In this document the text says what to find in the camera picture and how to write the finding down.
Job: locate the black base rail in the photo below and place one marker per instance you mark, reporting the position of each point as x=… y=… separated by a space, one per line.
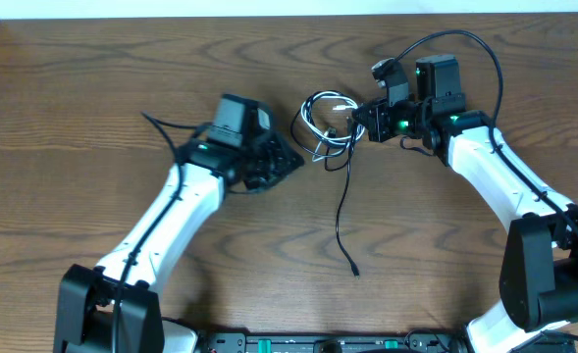
x=238 y=342

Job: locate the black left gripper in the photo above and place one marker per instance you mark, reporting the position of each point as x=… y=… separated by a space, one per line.
x=273 y=160

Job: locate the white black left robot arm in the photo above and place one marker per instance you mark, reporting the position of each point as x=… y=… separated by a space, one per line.
x=115 y=306

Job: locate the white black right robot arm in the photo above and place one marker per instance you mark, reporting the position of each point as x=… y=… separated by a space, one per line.
x=538 y=281

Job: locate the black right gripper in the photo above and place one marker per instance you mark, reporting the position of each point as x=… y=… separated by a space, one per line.
x=377 y=126

